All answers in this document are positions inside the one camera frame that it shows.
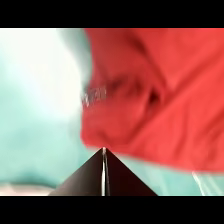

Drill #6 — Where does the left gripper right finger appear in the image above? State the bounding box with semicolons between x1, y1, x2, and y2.
105;148;158;197

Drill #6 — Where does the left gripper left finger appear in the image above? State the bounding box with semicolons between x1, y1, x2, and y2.
48;147;104;197

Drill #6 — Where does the red T-shirt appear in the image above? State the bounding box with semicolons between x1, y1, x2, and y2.
79;27;224;174

